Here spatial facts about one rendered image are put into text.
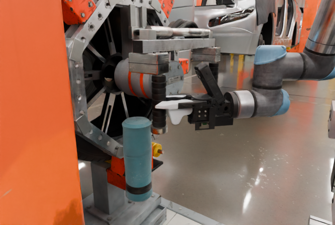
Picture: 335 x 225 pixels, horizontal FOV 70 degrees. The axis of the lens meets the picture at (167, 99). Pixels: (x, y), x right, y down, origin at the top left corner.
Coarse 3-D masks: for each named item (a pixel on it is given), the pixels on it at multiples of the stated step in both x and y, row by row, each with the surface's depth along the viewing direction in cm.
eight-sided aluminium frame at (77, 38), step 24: (96, 0) 70; (120, 0) 72; (144, 0) 81; (96, 24) 66; (168, 24) 95; (72, 48) 61; (72, 72) 62; (72, 96) 64; (96, 144) 75; (120, 144) 85
